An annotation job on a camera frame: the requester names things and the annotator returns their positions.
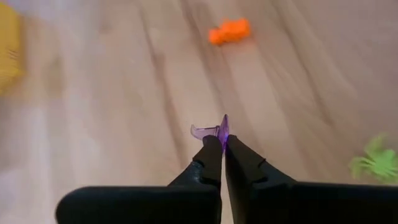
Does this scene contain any green plastic spider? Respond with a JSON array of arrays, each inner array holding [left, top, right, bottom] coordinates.
[[348, 133, 398, 184]]

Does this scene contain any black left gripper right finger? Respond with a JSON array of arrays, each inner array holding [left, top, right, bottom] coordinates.
[[224, 134, 398, 224]]

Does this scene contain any yellow plastic mesh basket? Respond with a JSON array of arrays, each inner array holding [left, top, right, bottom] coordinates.
[[0, 2, 24, 94]]

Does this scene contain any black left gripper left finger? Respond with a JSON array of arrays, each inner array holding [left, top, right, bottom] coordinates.
[[55, 135, 223, 224]]

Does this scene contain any purple plastic witch hat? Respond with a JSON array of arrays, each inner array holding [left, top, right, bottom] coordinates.
[[190, 113, 230, 150]]

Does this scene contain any orange plastic pumpkin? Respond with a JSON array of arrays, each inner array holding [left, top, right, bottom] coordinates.
[[207, 17, 252, 47]]

